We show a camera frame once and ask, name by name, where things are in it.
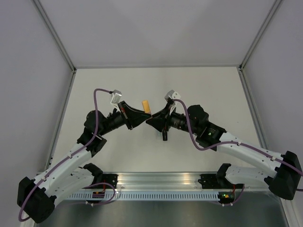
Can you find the orange pen cap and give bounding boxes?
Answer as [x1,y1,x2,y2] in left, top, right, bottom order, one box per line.
[142,100,151,114]

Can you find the left aluminium frame post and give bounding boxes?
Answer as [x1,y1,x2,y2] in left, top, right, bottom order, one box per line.
[31,0,77,73]

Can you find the slotted cable duct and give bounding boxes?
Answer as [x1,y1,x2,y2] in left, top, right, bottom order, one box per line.
[67,191,220,201]

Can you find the dark green marker pen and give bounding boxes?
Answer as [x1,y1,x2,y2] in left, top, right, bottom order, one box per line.
[162,130,168,141]

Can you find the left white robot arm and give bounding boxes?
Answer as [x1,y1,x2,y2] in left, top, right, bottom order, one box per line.
[17,100,152,224]

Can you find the right aluminium frame post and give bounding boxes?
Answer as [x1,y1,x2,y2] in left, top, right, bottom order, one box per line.
[238,0,284,71]

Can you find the light green pen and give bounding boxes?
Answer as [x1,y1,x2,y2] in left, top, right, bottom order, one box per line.
[155,131,162,140]

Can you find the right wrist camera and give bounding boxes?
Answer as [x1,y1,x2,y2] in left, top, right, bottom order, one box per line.
[164,90,181,115]

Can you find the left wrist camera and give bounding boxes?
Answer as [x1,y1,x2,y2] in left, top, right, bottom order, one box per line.
[110,89,122,109]

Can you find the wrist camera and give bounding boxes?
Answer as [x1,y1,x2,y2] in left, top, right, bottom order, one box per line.
[164,90,181,115]
[110,89,122,109]

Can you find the aluminium frame post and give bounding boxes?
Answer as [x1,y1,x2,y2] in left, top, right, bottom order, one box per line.
[31,0,77,73]
[238,0,284,71]

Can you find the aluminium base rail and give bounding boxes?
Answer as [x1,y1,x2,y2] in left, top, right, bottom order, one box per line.
[78,172,247,191]

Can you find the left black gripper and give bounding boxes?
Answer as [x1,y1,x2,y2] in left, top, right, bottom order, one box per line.
[98,101,152,136]

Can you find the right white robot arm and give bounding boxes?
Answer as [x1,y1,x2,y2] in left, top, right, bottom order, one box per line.
[147,101,303,201]

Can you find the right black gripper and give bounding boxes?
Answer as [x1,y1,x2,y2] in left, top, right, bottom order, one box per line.
[146,102,199,135]

